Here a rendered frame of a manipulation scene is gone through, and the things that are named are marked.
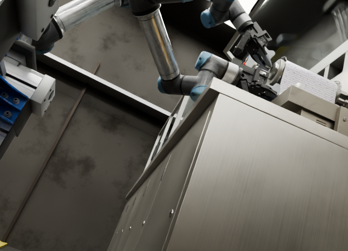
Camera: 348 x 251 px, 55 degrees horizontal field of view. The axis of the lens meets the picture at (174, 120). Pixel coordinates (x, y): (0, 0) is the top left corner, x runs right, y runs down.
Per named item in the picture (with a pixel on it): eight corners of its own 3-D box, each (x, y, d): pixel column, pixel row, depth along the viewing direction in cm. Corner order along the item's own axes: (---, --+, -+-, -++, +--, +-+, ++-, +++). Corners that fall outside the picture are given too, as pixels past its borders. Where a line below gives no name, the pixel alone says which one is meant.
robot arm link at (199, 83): (185, 103, 125) (193, 80, 130) (212, 106, 120) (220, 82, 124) (177, 91, 119) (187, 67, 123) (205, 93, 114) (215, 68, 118)
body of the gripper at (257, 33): (273, 40, 140) (257, 17, 142) (258, 47, 137) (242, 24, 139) (264, 49, 147) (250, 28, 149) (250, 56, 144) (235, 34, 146)
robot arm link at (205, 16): (204, 1, 134) (226, -6, 138) (197, 18, 145) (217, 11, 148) (215, 16, 133) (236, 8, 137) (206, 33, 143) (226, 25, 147)
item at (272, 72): (266, 82, 138) (266, 72, 143) (270, 84, 138) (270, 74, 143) (276, 68, 133) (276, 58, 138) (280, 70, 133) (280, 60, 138)
